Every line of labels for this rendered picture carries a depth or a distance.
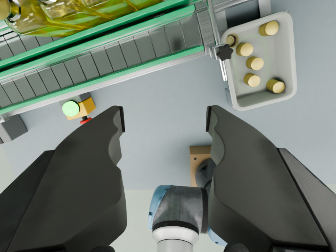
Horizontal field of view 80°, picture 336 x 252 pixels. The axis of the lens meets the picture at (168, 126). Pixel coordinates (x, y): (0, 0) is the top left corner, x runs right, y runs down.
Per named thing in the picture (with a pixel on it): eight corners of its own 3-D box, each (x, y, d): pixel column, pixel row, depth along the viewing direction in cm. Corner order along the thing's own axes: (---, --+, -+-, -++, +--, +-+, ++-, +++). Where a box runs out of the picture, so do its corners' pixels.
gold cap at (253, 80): (256, 82, 61) (262, 85, 57) (244, 86, 62) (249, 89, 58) (254, 71, 60) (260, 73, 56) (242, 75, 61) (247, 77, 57)
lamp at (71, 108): (76, 98, 60) (71, 101, 57) (83, 112, 62) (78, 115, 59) (63, 103, 61) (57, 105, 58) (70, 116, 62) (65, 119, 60)
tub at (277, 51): (275, 13, 56) (292, 7, 48) (283, 90, 63) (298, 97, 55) (213, 33, 58) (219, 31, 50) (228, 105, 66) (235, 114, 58)
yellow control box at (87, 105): (88, 88, 66) (78, 93, 59) (98, 109, 69) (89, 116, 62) (69, 94, 67) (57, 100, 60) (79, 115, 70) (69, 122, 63)
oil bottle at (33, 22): (86, 6, 46) (17, -23, 26) (96, 32, 48) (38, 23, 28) (64, 14, 47) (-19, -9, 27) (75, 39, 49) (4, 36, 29)
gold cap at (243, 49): (249, 53, 58) (254, 54, 54) (237, 58, 59) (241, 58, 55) (247, 41, 57) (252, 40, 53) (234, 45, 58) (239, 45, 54)
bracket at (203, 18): (208, 12, 51) (212, 7, 45) (216, 50, 54) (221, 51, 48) (194, 16, 52) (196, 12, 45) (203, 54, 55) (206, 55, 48)
